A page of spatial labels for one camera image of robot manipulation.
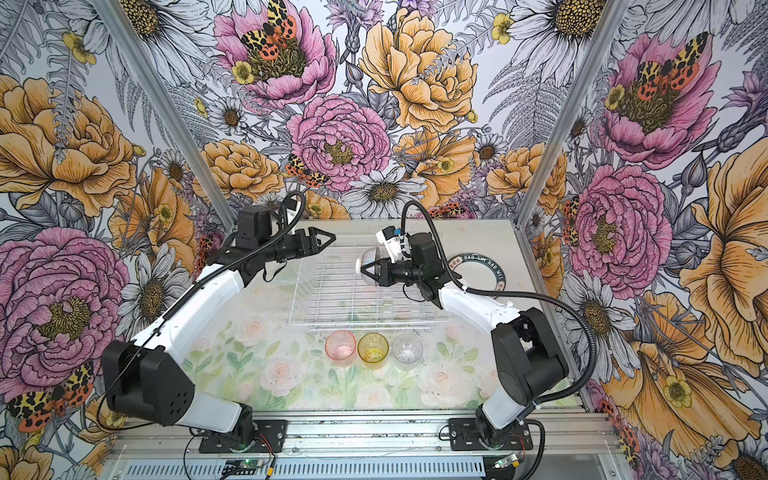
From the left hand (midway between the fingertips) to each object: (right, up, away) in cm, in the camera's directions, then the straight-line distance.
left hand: (327, 247), depth 79 cm
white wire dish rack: (-4, -15, +21) cm, 26 cm away
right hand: (+10, -8, +1) cm, 13 cm away
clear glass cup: (+21, -30, +9) cm, 38 cm away
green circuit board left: (-18, -51, -9) cm, 55 cm away
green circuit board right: (+45, -50, -8) cm, 68 cm away
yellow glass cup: (+12, -29, +8) cm, 32 cm away
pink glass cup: (+2, -29, +8) cm, 30 cm away
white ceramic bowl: (+10, -2, +3) cm, 11 cm away
